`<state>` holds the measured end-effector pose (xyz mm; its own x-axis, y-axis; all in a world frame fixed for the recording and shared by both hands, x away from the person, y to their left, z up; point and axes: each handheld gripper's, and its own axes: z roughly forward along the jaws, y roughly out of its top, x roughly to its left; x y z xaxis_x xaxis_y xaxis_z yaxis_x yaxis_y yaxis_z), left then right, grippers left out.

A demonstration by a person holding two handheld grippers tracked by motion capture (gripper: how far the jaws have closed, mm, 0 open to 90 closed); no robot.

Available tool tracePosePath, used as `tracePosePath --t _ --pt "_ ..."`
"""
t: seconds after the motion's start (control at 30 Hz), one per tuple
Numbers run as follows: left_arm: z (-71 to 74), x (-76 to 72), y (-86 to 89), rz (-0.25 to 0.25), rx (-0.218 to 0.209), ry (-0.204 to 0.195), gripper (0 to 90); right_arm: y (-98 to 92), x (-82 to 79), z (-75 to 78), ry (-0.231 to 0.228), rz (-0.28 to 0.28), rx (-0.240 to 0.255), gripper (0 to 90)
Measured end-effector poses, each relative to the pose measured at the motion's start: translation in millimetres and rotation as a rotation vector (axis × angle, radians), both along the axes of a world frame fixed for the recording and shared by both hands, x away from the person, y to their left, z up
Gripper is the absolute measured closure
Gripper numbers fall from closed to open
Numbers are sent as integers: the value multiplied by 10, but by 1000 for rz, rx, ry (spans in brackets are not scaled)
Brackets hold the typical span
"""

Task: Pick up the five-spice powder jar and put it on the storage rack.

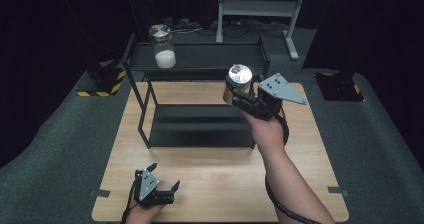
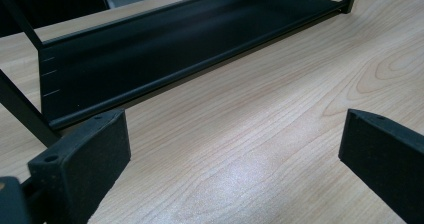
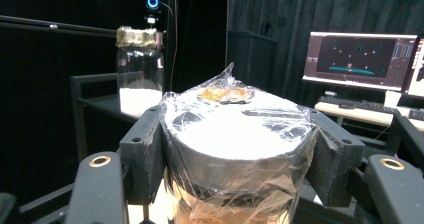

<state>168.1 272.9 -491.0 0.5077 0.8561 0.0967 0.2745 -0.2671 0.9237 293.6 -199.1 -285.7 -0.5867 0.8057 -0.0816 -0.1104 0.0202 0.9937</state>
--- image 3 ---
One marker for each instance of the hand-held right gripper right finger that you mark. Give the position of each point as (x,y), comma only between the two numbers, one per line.
(336,160)

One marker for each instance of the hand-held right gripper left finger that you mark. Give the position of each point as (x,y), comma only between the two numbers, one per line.
(143,157)

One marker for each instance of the black metal two-tier rack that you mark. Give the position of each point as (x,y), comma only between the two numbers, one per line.
(100,104)

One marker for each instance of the glass jar with brown powder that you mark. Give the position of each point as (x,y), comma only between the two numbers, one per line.
(233,144)

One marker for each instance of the light wooden desk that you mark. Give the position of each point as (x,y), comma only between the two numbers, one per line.
(366,116)

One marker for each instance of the black keyboard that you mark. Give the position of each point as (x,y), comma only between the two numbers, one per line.
(360,104)

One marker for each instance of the small white box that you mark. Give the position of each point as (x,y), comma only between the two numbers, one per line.
(392,99)

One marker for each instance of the large computer monitor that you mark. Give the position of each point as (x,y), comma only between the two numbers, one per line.
(358,59)

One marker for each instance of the bright computer monitor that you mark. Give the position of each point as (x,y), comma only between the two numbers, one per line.
(416,74)

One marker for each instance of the black cabinet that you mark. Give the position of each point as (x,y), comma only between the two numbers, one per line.
(250,60)

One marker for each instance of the dark curtain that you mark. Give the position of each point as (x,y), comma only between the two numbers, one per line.
(300,10)

